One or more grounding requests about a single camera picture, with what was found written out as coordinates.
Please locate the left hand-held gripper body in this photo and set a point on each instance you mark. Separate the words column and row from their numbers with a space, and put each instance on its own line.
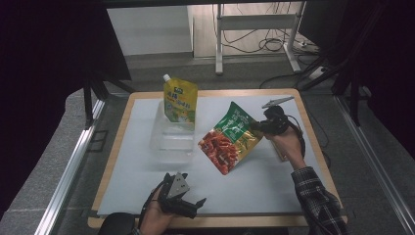
column 176, row 196

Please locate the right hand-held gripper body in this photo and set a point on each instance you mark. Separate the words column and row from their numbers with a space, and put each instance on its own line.
column 275, row 122

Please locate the clear plastic container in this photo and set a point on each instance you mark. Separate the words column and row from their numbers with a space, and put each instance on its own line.
column 173, row 143

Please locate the green and red snack packet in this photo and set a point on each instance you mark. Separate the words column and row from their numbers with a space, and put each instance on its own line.
column 225, row 147

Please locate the yellow green spout pouch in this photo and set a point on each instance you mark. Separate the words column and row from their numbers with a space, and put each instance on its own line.
column 181, row 98

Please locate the person's right hand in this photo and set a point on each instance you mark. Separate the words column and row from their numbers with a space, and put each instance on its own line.
column 288, row 145

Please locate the person's left hand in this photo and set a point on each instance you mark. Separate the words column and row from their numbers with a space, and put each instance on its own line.
column 155, row 218

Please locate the brown flat object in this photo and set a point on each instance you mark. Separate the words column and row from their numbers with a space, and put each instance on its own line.
column 280, row 156

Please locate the white power strip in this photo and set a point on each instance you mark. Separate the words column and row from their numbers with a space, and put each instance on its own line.
column 316, row 73

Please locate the black rounded object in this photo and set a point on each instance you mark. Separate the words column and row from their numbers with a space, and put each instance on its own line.
column 117, row 225

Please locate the black tripod stand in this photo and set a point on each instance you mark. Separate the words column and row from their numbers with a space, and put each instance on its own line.
column 354, row 98
column 87, row 101

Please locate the white metal stand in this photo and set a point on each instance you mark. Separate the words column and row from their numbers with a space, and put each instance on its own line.
column 257, row 23

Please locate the dark curtain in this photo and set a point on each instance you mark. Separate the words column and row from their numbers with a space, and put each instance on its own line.
column 39, row 81
column 391, row 65

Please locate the black floor bracket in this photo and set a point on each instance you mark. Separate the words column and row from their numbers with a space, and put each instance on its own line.
column 98, row 141

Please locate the aluminium rail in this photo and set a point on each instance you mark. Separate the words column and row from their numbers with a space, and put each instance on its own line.
column 65, row 186
column 375, row 166

